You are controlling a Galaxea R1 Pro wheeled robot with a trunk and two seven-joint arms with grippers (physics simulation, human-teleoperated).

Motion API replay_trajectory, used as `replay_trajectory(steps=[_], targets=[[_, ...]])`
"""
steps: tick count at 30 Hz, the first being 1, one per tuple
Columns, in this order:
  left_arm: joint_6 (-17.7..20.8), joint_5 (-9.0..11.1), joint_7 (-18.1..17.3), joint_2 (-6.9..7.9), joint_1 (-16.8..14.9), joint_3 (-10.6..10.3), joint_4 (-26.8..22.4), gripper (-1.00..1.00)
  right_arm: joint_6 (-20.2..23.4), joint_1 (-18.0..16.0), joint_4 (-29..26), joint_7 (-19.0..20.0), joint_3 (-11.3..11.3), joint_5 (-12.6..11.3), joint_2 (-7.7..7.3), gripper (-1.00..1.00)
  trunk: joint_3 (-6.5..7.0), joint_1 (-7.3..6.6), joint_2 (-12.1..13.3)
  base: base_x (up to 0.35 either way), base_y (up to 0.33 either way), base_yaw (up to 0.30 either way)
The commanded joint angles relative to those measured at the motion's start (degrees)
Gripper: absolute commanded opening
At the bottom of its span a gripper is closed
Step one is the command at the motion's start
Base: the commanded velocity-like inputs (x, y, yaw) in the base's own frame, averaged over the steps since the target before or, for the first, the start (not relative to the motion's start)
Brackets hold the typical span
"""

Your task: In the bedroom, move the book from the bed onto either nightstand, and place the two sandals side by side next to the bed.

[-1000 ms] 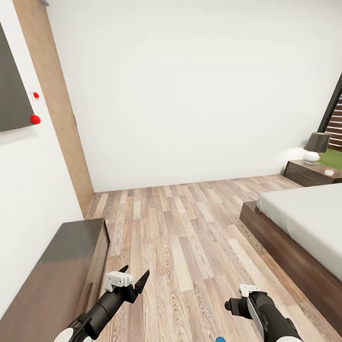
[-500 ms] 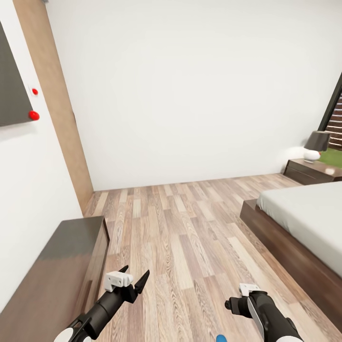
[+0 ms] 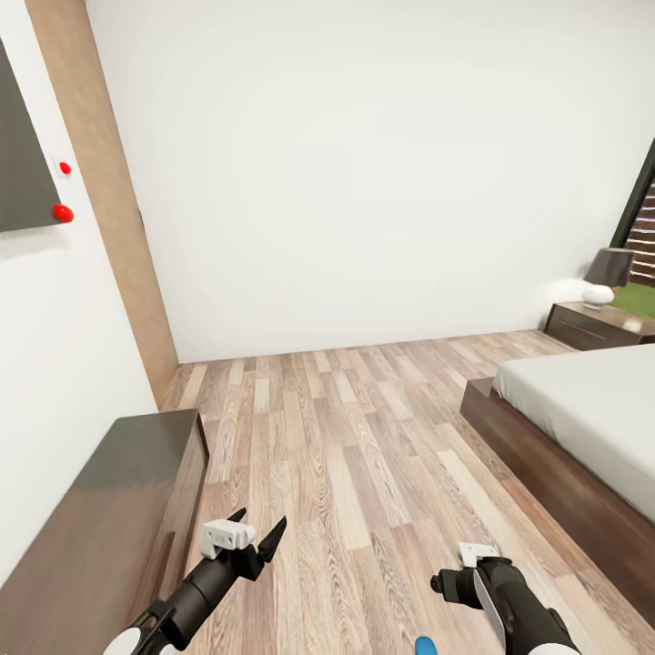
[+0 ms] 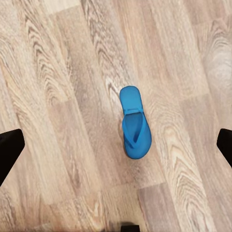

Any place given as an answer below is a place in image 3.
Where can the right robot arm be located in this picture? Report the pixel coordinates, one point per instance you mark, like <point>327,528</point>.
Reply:
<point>487,581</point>

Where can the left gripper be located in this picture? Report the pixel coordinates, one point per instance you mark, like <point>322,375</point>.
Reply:
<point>213,578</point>

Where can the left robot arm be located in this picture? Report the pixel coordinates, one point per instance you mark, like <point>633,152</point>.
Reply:
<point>228,552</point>

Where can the electric switch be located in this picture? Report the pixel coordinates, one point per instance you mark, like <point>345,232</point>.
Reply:
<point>61,166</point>

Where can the wall mounted tv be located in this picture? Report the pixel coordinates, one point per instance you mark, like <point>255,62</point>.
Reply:
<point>28,197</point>

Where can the fixed window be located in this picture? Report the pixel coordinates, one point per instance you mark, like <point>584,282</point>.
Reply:
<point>636,231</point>

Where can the bench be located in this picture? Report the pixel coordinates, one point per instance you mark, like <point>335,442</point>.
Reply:
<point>117,542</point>

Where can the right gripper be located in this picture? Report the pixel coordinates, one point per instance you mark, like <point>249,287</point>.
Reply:
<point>453,584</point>

